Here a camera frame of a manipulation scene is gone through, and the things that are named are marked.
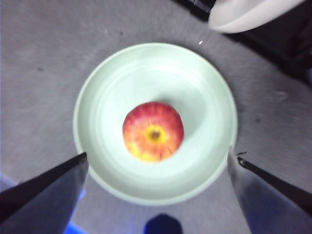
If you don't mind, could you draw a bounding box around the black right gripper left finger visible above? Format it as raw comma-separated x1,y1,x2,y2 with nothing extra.
0,152,88,234

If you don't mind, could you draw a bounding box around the green plate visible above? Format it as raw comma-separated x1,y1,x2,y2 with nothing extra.
73,42,238,207

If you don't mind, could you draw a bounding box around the white plate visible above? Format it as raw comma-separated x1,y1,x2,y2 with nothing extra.
207,0,303,34

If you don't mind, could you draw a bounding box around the red yellow apple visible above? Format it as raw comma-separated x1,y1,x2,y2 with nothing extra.
122,101,185,162

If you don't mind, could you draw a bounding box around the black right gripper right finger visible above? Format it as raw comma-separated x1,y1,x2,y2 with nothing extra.
228,146,312,234

